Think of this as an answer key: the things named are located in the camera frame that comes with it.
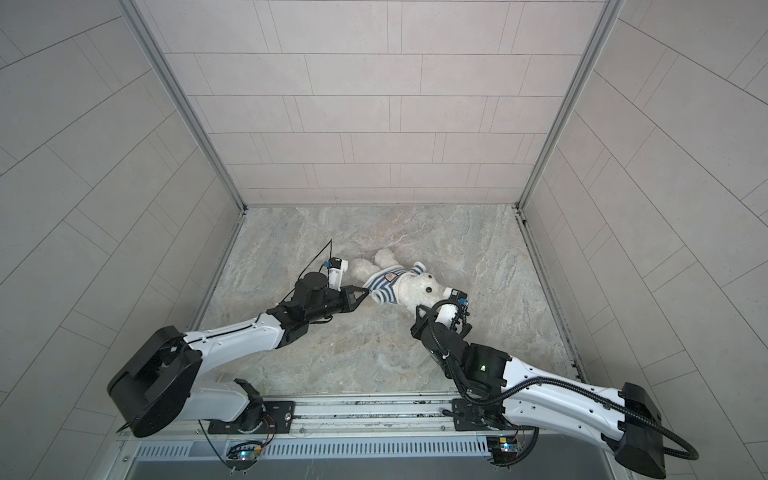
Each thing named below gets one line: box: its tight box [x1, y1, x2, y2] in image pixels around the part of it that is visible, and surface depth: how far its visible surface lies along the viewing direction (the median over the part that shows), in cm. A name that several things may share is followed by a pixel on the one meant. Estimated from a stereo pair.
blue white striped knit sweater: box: [363, 262, 426, 305], surface depth 80 cm
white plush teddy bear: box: [349, 249, 445, 311], surface depth 78 cm
